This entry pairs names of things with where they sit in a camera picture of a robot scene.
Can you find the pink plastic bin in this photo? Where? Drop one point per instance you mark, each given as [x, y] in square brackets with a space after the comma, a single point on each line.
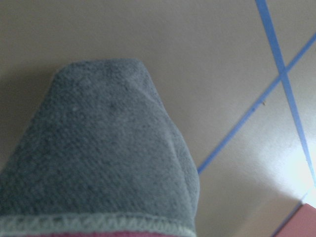
[300, 223]

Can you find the grey pink cloth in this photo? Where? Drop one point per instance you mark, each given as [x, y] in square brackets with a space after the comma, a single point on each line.
[100, 158]

